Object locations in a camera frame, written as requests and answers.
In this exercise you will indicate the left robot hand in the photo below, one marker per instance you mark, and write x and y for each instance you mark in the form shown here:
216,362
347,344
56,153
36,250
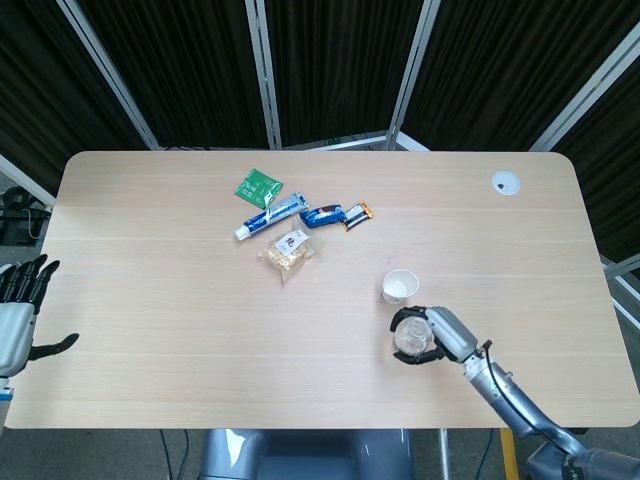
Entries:
15,325

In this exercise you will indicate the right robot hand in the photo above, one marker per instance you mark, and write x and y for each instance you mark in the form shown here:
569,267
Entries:
452,335

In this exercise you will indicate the transparent plastic water bottle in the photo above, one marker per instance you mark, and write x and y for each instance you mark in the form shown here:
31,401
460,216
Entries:
412,336

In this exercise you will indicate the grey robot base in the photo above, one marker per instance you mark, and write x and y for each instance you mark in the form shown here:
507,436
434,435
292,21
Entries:
305,455

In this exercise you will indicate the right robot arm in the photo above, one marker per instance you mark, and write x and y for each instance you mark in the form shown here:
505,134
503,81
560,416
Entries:
520,410

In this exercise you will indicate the white paper cup blue flower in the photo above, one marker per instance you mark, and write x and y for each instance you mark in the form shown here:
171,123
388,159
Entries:
400,286

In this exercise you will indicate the black equipment on floor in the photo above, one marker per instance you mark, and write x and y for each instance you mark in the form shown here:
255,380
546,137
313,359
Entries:
17,215

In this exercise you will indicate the white table leg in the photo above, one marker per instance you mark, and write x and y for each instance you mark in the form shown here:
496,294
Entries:
445,455

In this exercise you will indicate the black orange snack bar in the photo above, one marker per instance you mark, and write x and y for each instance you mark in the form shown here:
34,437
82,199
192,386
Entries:
357,216

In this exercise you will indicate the blue cookie pack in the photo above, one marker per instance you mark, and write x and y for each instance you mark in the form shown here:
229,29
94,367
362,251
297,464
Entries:
322,216

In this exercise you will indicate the clear bag of biscuits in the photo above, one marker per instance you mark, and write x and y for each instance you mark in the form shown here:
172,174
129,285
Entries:
287,257

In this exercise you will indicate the blue white toothpaste tube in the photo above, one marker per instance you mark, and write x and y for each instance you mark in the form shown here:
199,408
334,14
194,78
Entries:
265,220

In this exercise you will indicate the dark pleated partition panel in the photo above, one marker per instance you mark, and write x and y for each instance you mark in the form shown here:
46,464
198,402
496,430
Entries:
340,65
45,75
505,70
185,70
610,175

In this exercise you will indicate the green sachet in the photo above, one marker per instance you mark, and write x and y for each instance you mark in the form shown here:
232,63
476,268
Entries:
257,187

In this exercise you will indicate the white partition frame post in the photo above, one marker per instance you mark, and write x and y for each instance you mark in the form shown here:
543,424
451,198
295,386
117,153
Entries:
25,180
585,90
265,75
412,75
110,75

